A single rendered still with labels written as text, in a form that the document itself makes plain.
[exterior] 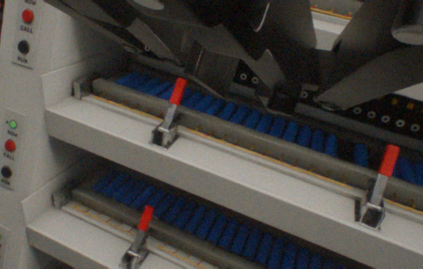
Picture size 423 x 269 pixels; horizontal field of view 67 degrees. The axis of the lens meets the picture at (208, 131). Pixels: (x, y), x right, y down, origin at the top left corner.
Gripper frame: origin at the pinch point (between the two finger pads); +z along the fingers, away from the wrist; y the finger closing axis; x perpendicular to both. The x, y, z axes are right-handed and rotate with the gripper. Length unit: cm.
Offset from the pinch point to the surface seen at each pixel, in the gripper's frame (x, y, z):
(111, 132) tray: -8.9, -19.4, 21.2
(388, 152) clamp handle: -0.3, 13.8, 22.2
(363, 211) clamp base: -7.3, 13.1, 21.1
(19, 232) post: -29.5, -31.5, 24.9
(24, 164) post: -18.4, -32.5, 22.7
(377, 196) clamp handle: -5.3, 14.2, 22.0
